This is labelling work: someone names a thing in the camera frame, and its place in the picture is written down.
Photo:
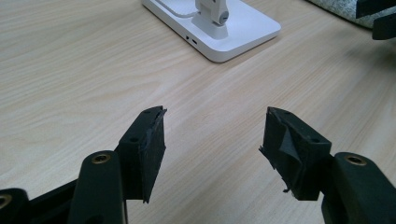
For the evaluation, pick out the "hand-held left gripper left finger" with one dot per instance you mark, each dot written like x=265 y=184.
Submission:
x=140 y=155

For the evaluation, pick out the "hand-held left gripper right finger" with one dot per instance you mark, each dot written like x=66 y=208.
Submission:
x=299 y=161

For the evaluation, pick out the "grey-blue cloth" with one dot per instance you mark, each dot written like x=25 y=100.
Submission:
x=342 y=9

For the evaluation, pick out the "white desk lamp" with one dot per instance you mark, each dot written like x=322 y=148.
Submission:
x=243 y=31

